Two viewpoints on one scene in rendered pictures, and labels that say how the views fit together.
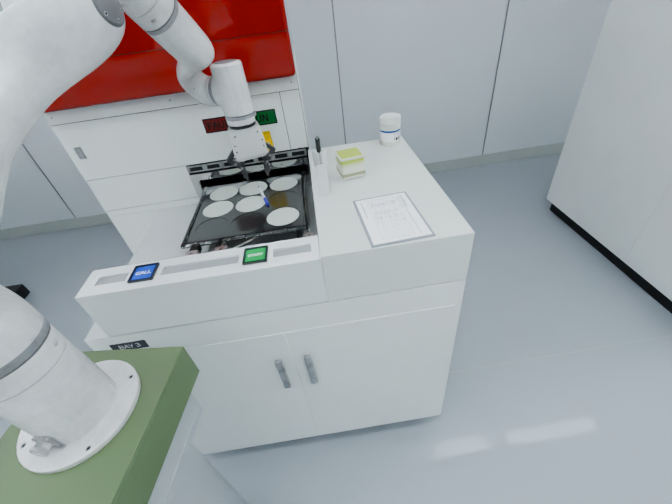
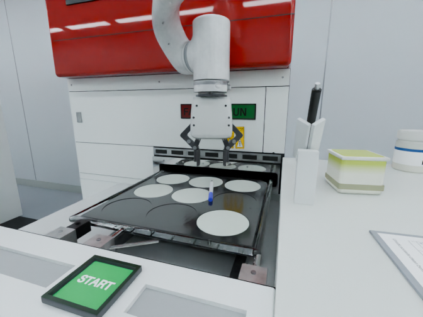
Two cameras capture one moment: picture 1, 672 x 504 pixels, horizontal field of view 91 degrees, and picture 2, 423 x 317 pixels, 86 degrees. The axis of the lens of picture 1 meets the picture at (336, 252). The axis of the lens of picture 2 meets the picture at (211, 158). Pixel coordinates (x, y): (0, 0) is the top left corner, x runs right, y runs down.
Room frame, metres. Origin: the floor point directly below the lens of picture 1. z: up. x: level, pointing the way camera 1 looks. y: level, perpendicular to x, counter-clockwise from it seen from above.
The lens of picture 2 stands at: (0.48, 0.04, 1.11)
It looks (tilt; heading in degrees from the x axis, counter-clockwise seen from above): 13 degrees down; 19
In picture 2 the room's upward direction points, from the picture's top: straight up
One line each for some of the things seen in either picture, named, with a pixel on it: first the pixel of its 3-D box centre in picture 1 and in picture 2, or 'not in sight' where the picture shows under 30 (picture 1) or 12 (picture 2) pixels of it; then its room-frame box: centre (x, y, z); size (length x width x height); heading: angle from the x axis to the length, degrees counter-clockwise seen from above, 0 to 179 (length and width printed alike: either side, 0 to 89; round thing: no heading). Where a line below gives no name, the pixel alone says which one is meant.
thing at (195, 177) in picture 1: (252, 177); (211, 173); (1.18, 0.27, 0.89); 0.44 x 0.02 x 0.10; 91
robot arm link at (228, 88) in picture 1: (231, 88); (209, 51); (1.02, 0.22, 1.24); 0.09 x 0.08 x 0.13; 67
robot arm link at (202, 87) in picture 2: (241, 118); (212, 88); (1.02, 0.21, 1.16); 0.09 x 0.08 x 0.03; 107
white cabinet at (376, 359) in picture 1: (301, 320); not in sight; (0.87, 0.17, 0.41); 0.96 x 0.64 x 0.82; 91
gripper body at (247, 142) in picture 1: (247, 139); (211, 115); (1.01, 0.22, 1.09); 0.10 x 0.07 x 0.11; 107
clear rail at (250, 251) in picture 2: (245, 236); (152, 233); (0.79, 0.25, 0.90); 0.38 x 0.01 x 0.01; 91
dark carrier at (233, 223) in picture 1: (251, 204); (191, 195); (0.97, 0.25, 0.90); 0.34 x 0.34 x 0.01; 1
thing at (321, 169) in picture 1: (321, 169); (306, 159); (0.87, 0.01, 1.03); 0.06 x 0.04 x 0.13; 1
